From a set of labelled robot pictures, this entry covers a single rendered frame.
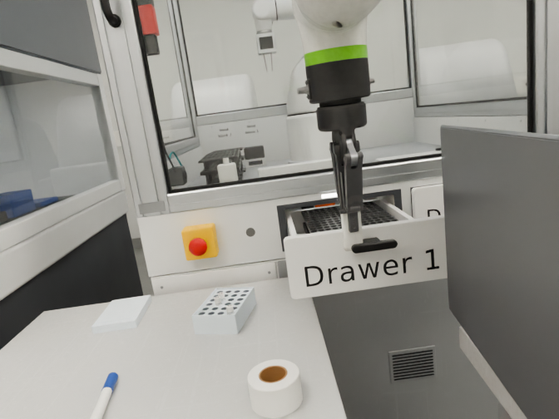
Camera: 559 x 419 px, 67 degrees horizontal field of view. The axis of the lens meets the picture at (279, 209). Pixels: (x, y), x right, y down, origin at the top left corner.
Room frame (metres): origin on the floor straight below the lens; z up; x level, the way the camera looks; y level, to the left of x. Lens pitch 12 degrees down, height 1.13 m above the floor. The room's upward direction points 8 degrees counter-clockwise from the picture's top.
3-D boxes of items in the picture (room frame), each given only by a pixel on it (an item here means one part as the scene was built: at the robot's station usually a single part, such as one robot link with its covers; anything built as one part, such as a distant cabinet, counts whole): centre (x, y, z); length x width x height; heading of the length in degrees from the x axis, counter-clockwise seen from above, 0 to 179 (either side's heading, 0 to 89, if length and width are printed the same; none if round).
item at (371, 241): (0.67, -0.14, 0.91); 0.07 x 0.04 x 0.01; 91
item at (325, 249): (0.70, -0.14, 0.87); 0.29 x 0.02 x 0.11; 91
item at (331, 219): (0.90, -0.14, 0.87); 0.22 x 0.18 x 0.06; 1
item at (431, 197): (0.97, -0.46, 0.87); 0.29 x 0.02 x 0.11; 91
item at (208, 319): (0.77, 0.13, 0.78); 0.12 x 0.08 x 0.04; 166
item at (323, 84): (0.66, -0.11, 1.17); 0.12 x 0.09 x 0.06; 92
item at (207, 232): (0.94, 0.19, 0.88); 0.07 x 0.05 x 0.07; 91
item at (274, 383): (0.51, 0.04, 0.78); 0.07 x 0.07 x 0.04
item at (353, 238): (0.67, -0.11, 0.94); 0.03 x 0.01 x 0.07; 92
